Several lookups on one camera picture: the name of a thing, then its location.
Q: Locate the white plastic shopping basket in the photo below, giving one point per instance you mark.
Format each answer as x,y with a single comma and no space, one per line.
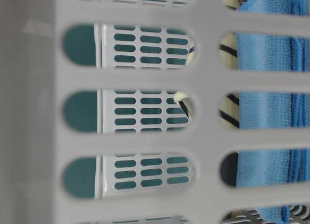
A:
36,145

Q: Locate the cream black striped cloth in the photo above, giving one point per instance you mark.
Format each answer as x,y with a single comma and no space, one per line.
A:
229,112

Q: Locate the blue microfiber cloth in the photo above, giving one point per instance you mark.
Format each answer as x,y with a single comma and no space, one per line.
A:
260,110

